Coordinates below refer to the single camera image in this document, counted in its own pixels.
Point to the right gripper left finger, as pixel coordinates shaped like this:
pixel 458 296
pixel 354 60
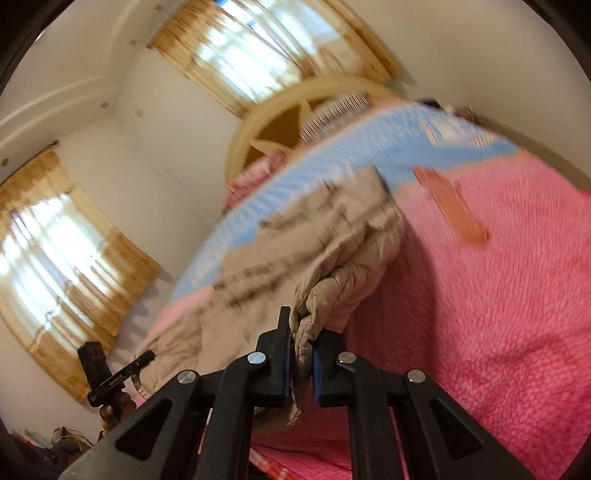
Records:
pixel 197 426

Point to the side window yellow curtain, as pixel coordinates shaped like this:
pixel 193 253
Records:
pixel 68 275

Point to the right half back window curtain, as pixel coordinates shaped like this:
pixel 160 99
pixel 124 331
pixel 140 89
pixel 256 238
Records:
pixel 330 39

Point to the beige quilted puffer jacket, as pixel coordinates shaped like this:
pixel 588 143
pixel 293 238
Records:
pixel 322 257

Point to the cream wooden headboard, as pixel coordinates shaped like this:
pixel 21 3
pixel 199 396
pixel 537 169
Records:
pixel 276 123

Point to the pink and blue bedspread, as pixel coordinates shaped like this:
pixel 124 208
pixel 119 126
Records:
pixel 490 294

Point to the folded pink floral blanket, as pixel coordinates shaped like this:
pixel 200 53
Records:
pixel 254 176

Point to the striped pillow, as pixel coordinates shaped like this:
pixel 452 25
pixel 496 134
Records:
pixel 334 114

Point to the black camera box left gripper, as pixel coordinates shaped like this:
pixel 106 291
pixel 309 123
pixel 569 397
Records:
pixel 94 364

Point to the half window curtain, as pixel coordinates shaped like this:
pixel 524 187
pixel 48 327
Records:
pixel 239 52
pixel 330 39

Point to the person's left hand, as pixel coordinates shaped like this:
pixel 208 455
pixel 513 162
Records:
pixel 112 415

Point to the left half back window curtain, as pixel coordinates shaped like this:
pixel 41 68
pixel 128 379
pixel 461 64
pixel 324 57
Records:
pixel 239 52

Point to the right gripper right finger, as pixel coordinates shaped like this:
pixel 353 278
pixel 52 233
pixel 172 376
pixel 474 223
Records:
pixel 404 426

